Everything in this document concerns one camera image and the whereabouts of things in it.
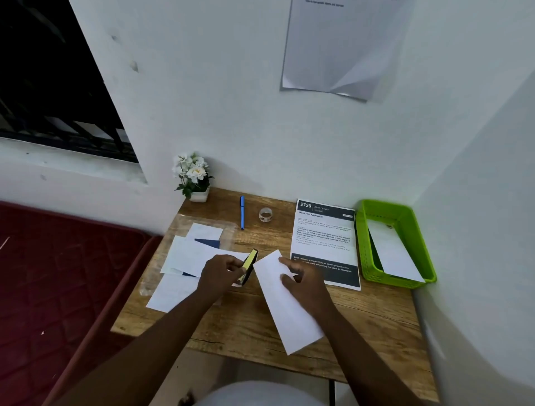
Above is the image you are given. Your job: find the person's left forearm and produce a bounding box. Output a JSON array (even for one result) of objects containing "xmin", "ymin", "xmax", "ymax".
[{"xmin": 54, "ymin": 288, "xmax": 222, "ymax": 406}]

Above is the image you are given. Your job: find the dark window with grille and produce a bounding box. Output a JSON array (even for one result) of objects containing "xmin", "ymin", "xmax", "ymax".
[{"xmin": 0, "ymin": 0, "xmax": 139, "ymax": 164}]

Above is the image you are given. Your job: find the green plastic tray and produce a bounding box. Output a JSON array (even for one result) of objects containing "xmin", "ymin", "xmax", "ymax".
[{"xmin": 355, "ymin": 199, "xmax": 437, "ymax": 290}]

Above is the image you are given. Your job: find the person's right forearm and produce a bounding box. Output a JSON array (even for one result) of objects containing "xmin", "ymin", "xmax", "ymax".
[{"xmin": 322, "ymin": 309, "xmax": 427, "ymax": 406}]

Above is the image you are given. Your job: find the potted white flower plant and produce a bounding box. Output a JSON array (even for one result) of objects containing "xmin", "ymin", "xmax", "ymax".
[{"xmin": 172, "ymin": 152, "xmax": 215, "ymax": 204}]

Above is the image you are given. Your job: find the person's right hand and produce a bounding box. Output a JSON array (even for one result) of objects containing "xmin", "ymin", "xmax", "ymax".
[{"xmin": 278, "ymin": 257, "xmax": 335, "ymax": 323}]

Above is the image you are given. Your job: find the stack of white envelopes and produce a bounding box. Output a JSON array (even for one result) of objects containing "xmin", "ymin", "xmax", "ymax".
[{"xmin": 145, "ymin": 223, "xmax": 225, "ymax": 313}]

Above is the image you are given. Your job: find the person's left hand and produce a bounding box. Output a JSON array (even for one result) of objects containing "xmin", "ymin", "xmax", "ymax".
[{"xmin": 197, "ymin": 254, "xmax": 247, "ymax": 304}]

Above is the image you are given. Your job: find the blue and white label card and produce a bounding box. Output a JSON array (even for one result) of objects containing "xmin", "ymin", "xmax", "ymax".
[{"xmin": 182, "ymin": 238, "xmax": 221, "ymax": 278}]

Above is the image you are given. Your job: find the single white envelope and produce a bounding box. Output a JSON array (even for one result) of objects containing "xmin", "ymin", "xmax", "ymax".
[
  {"xmin": 367, "ymin": 219, "xmax": 426, "ymax": 284},
  {"xmin": 160, "ymin": 235, "xmax": 259, "ymax": 287}
]

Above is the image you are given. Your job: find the white paper sheet on wall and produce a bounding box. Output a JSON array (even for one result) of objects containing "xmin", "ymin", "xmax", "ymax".
[{"xmin": 280, "ymin": 0, "xmax": 419, "ymax": 103}]

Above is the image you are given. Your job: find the printed paper sheet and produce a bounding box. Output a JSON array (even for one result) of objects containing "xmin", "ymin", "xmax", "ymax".
[
  {"xmin": 289, "ymin": 199, "xmax": 362, "ymax": 292},
  {"xmin": 252, "ymin": 249, "xmax": 325, "ymax": 356}
]

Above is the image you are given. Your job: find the person's grey shirt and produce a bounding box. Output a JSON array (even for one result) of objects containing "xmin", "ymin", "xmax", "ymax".
[{"xmin": 196, "ymin": 380, "xmax": 327, "ymax": 406}]

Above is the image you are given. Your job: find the dark red mattress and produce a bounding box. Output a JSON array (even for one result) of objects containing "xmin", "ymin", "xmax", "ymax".
[{"xmin": 0, "ymin": 200, "xmax": 164, "ymax": 406}]

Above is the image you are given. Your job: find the clear plastic bag with card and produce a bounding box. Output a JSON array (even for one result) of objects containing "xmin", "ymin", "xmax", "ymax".
[{"xmin": 140, "ymin": 214, "xmax": 237, "ymax": 297}]

